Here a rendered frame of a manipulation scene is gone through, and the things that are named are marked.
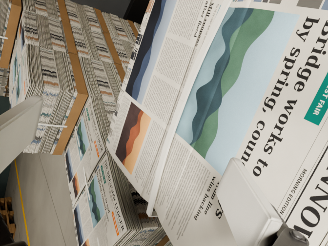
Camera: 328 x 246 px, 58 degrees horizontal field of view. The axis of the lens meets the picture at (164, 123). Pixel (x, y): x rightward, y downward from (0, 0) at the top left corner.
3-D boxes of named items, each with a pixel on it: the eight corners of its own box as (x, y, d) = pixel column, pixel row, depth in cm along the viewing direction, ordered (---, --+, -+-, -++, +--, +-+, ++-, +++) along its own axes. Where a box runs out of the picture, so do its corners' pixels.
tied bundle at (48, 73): (63, 156, 139) (8, 153, 126) (56, 113, 158) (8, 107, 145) (90, 95, 119) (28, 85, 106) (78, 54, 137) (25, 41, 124)
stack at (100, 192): (240, 253, 151) (80, 284, 104) (165, 100, 223) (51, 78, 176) (294, 214, 130) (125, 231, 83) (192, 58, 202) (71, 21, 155)
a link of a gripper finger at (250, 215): (270, 218, 14) (284, 222, 14) (231, 155, 21) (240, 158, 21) (244, 267, 15) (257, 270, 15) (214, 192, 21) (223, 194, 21)
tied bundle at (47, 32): (56, 112, 158) (8, 106, 145) (51, 78, 176) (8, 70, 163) (79, 54, 137) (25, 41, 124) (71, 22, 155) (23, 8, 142)
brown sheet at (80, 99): (61, 155, 139) (52, 154, 136) (55, 113, 157) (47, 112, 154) (88, 94, 118) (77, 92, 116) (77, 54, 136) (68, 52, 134)
